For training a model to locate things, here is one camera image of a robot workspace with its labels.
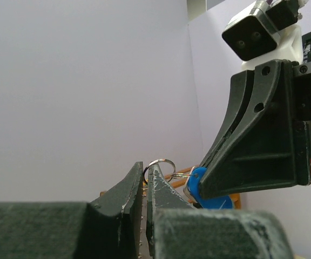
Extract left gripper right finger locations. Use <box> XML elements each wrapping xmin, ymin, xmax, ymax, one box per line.
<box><xmin>146</xmin><ymin>163</ymin><xmax>296</xmax><ymax>259</ymax></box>

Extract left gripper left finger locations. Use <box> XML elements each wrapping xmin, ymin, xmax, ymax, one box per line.
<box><xmin>0</xmin><ymin>162</ymin><xmax>143</xmax><ymax>258</ymax></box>

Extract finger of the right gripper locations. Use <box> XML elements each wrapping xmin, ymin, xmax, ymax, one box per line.
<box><xmin>199</xmin><ymin>59</ymin><xmax>296</xmax><ymax>199</ymax></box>

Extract small silver split rings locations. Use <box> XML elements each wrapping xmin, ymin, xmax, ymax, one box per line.
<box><xmin>142</xmin><ymin>158</ymin><xmax>191</xmax><ymax>187</ymax></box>

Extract blue key tag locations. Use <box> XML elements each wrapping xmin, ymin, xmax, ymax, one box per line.
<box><xmin>182</xmin><ymin>166</ymin><xmax>233</xmax><ymax>210</ymax></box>

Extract wooden shelf rack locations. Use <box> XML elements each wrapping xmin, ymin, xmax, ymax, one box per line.
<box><xmin>137</xmin><ymin>159</ymin><xmax>240</xmax><ymax>211</ymax></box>

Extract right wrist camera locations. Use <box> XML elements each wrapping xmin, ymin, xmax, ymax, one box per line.
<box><xmin>222</xmin><ymin>0</ymin><xmax>308</xmax><ymax>70</ymax></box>

